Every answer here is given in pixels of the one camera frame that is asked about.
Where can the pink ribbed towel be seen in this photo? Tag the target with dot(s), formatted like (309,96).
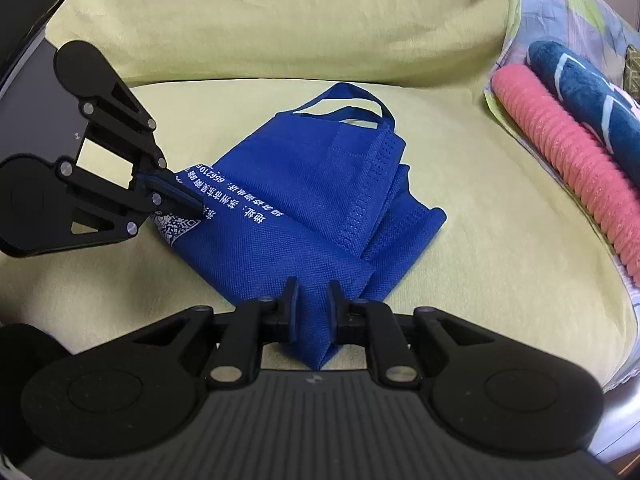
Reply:
(565,150)

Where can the blue patterned towel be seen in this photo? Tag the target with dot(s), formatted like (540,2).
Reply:
(590,90)

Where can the blue shopping bag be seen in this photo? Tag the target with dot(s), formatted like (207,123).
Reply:
(310,200)

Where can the green sofa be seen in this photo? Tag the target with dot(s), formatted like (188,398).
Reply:
(500,240)

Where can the green sofa back cushion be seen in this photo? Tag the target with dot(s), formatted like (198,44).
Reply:
(275,10)

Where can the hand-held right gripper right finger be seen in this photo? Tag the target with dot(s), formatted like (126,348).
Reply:
(337,315)

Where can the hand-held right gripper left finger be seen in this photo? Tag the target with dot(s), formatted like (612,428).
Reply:
(287,310)

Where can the olive patterned cushion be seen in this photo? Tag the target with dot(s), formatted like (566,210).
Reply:
(634,70)

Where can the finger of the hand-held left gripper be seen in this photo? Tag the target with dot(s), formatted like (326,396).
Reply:
(145,150)
(145,200)

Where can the patchwork blanket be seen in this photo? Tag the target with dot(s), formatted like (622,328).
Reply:
(560,5)

